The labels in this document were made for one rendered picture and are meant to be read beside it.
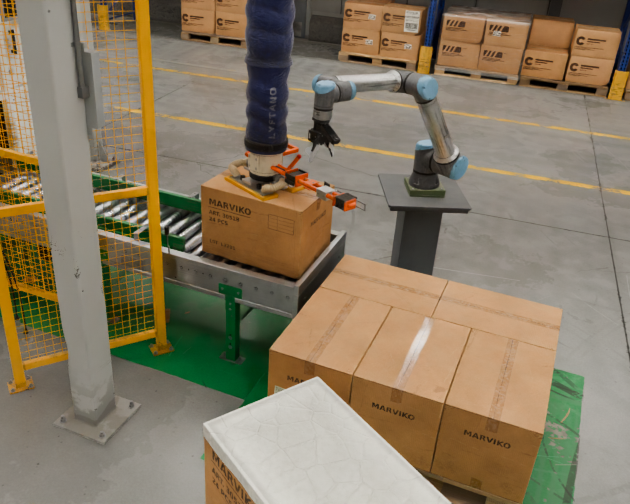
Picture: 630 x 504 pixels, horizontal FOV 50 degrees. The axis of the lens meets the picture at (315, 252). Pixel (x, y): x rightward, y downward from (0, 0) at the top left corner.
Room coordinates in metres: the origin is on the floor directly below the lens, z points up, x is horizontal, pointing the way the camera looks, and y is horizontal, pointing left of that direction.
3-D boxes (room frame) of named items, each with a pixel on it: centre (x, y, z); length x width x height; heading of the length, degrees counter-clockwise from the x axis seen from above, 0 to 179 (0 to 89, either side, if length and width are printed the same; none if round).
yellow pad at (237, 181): (3.25, 0.36, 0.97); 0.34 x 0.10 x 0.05; 44
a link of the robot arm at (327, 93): (3.05, 0.01, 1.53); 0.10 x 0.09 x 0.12; 133
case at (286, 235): (3.31, 0.27, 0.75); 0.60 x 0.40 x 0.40; 67
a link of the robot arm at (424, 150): (3.86, -0.64, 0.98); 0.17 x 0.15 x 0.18; 43
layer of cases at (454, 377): (2.67, -0.56, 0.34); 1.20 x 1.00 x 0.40; 70
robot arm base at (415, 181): (3.87, -0.64, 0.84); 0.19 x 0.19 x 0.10
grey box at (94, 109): (2.59, 0.98, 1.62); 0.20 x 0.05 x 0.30; 70
